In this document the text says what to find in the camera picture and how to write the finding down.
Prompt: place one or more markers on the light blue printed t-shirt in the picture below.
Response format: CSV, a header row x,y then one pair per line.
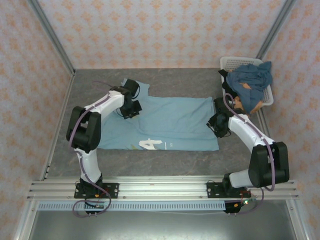
x,y
175,117

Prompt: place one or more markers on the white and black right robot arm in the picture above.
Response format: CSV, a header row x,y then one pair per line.
x,y
250,135

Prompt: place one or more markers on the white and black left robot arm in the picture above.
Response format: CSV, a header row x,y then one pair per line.
x,y
110,105

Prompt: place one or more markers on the orange t-shirt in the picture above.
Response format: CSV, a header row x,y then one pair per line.
x,y
238,102

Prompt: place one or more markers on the black t-shirt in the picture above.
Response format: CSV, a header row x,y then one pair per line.
x,y
225,86

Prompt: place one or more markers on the pile of dark blue clothes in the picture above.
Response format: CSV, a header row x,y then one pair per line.
x,y
252,80

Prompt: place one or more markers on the white plastic basket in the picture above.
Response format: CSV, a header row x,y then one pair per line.
x,y
232,61

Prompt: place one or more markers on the small electronics board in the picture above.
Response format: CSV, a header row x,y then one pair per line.
x,y
233,207
96,205

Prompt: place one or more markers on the wide aluminium mounting beam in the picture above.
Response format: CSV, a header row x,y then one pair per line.
x,y
162,187

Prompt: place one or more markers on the aluminium side rail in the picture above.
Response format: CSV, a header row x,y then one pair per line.
x,y
60,120
265,125

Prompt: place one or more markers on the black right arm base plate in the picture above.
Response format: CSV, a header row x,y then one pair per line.
x,y
212,190

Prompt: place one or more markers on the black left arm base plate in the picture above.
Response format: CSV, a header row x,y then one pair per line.
x,y
112,190

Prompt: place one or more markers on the aluminium frame post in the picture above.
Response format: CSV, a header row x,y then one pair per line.
x,y
277,25
56,42

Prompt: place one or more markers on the aluminium frame profile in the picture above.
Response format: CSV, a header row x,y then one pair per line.
x,y
23,222
298,222

